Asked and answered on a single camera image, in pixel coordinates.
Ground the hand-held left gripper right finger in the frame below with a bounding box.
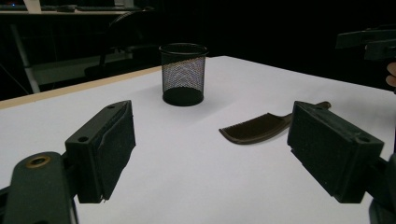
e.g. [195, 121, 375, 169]
[287, 100, 386, 204]

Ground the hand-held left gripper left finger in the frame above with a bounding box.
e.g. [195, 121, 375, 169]
[64, 100, 137, 204]

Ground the black mesh pen holder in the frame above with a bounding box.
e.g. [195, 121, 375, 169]
[158, 42, 208, 107]

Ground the black folding chair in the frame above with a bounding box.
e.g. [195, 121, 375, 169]
[83, 7, 163, 79]

